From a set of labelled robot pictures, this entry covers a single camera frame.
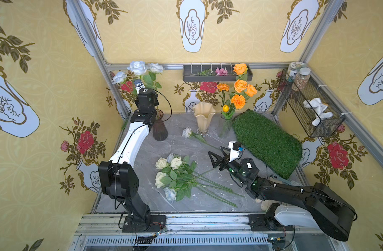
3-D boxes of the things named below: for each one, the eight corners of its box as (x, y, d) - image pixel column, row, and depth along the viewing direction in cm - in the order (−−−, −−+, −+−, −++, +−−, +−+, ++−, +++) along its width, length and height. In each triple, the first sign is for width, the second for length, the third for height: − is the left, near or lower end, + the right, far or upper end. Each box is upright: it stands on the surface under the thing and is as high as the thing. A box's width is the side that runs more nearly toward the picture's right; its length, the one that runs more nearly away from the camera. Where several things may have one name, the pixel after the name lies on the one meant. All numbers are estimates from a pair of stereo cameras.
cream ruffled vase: (196, 140, 108) (196, 117, 91) (194, 125, 116) (194, 102, 99) (213, 138, 109) (216, 116, 91) (210, 124, 117) (213, 101, 100)
